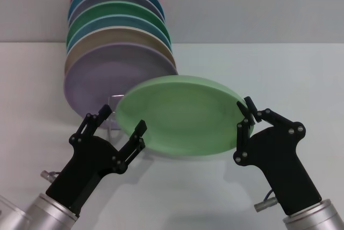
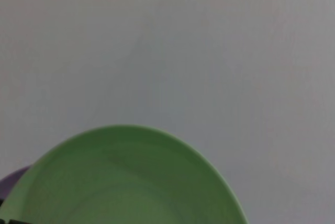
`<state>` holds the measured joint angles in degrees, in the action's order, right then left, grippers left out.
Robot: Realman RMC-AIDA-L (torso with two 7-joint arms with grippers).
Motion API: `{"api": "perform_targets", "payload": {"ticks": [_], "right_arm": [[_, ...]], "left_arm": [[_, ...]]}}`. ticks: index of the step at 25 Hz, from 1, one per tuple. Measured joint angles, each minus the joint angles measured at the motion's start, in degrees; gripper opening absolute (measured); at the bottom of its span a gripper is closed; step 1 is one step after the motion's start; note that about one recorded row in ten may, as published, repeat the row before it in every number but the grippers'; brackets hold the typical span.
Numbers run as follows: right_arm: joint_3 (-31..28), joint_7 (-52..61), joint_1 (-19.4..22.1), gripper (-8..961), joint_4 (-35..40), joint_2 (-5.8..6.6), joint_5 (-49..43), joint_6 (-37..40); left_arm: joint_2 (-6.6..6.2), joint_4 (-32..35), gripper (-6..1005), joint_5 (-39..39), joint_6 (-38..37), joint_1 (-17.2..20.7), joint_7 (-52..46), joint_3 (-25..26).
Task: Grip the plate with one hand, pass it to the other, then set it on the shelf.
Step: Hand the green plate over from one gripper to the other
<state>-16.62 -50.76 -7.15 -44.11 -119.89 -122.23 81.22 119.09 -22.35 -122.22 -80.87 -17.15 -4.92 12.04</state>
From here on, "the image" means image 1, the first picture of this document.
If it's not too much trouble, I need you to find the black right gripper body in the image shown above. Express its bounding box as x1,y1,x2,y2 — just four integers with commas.
233,121,323,216

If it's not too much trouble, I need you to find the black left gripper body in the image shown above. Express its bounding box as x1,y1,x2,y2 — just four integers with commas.
45,134,129,213

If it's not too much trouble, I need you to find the light green plate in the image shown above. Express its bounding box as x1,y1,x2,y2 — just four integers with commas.
115,75,255,157

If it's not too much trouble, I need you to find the purple plate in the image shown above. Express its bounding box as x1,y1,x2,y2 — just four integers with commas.
63,42,178,130

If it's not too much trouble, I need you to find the beige plate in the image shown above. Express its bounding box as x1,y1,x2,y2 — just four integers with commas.
64,25,177,76

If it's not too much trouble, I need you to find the blue plate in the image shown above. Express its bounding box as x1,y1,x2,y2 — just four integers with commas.
66,13,173,53

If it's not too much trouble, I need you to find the dark green plate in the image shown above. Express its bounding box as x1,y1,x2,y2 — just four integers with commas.
66,1,171,45

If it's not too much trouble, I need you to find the left arm connector cable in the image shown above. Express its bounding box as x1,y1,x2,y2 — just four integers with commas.
40,170,61,183

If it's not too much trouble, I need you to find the arm connector cable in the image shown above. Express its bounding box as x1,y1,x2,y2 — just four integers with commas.
40,170,61,183
254,189,280,212

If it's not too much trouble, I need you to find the right arm connector cable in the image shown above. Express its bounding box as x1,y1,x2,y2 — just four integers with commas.
254,189,280,212

